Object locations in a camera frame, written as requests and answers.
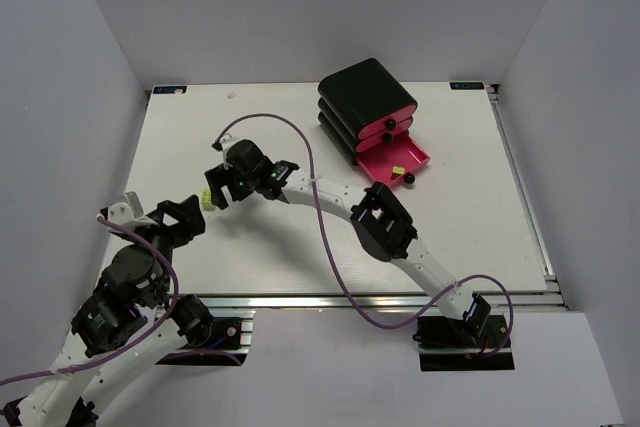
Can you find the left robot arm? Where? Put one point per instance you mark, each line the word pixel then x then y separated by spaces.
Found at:
pixel 133 318

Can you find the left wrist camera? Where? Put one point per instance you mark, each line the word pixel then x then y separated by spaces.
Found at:
pixel 126 211

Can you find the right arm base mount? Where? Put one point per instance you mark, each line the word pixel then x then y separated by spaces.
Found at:
pixel 444 348

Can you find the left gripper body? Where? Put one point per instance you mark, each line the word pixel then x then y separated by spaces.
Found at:
pixel 163 226

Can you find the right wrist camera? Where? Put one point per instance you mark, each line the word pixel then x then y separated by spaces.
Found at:
pixel 225 142

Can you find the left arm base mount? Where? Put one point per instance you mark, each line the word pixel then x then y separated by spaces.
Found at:
pixel 211 341

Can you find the black drawer cabinet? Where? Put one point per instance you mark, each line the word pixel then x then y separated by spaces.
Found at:
pixel 353 97

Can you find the pink drawer with black knob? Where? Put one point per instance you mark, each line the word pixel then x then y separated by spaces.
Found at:
pixel 398 120

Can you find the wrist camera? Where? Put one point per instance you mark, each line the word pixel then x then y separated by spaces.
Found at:
pixel 126 211
pixel 225 142

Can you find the pale yellow small lego brick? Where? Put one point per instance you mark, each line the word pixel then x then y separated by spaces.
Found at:
pixel 397 172

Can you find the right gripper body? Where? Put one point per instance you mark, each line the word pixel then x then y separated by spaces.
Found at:
pixel 226 185

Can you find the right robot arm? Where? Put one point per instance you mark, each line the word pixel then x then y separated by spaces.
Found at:
pixel 383 227

